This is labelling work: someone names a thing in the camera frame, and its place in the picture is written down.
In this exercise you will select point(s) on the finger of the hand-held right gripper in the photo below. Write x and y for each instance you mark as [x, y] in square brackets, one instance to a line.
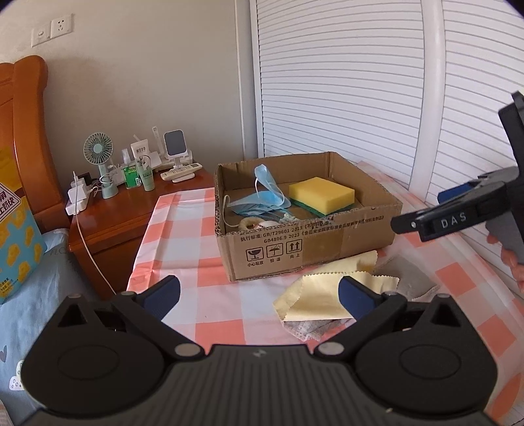
[456, 193]
[405, 223]

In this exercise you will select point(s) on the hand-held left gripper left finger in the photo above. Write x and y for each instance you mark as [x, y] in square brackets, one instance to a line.
[160, 295]

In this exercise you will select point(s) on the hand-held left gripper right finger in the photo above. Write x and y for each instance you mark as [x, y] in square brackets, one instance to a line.
[357, 295]

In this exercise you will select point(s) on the pale yellow cloth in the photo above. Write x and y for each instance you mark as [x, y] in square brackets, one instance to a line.
[315, 299]

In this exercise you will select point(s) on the brown cardboard box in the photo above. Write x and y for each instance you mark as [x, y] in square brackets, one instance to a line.
[327, 245]

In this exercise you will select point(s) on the yellow green sponge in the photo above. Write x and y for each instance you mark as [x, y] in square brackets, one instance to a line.
[321, 192]

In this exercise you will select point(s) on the cream fluffy hair scrunchie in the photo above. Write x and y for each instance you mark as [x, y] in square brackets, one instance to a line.
[249, 224]

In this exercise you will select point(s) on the blue face mask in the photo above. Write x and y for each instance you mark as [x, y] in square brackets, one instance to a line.
[249, 205]
[270, 184]

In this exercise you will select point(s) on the person's right hand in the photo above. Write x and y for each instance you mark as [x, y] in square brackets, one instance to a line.
[511, 266]

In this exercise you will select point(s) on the pink white checkered tablecloth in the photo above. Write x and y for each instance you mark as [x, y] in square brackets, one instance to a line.
[213, 299]

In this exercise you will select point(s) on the grey patterned cloth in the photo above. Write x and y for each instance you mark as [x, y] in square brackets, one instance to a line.
[409, 278]

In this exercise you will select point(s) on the wooden nightstand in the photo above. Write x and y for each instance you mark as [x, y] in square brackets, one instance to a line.
[110, 233]

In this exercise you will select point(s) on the green cosmetic tube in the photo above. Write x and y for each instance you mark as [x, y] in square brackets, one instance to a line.
[147, 178]

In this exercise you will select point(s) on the blue cloud print bedsheet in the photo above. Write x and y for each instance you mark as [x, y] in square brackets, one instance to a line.
[41, 311]

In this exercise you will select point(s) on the small green bottle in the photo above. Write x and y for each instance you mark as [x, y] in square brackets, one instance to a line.
[131, 177]

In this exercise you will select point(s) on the white remote control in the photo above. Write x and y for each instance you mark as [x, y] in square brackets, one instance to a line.
[180, 172]

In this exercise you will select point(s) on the white power strip with chargers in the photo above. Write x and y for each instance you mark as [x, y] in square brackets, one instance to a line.
[80, 196]

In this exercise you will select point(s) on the white card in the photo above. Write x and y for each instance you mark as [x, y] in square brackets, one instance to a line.
[140, 148]

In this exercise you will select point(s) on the white louvered wardrobe doors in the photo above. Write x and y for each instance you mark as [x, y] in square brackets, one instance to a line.
[348, 82]

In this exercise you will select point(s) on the yellow teal printed bag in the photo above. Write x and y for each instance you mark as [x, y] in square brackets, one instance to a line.
[16, 245]

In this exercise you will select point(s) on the white phone stand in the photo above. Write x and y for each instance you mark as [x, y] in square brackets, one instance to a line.
[174, 141]

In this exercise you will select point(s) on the small green desk fan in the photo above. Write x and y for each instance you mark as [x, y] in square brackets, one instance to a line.
[98, 148]

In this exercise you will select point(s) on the wooden headboard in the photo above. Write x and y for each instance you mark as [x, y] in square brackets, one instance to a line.
[28, 143]

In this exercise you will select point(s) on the white wall switch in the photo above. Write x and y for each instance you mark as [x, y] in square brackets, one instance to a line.
[41, 36]

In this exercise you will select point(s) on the white wall socket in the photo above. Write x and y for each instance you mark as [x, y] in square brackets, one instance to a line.
[62, 25]

